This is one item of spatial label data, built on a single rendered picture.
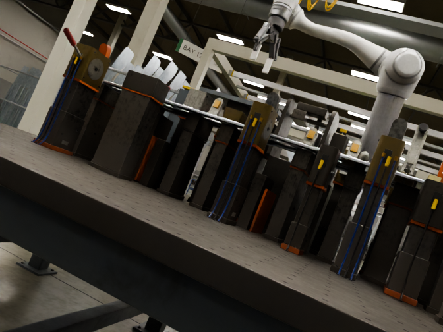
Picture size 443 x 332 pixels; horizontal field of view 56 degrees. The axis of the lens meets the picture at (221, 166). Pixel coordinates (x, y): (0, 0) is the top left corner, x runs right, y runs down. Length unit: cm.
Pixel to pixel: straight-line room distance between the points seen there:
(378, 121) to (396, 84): 15
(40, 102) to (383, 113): 394
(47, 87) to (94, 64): 350
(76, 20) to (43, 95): 91
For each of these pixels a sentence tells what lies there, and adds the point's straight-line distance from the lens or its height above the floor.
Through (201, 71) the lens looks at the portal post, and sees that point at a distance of 812.
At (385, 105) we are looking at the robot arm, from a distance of 169.
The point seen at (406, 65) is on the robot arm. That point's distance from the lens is 165.
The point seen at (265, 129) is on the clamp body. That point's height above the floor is 98.
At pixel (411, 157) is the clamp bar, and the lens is 146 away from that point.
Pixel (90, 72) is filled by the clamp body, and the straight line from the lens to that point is 148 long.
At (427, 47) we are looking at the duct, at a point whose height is 675.
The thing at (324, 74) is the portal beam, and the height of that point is 339.
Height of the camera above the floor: 77
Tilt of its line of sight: 4 degrees up
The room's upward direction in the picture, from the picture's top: 22 degrees clockwise
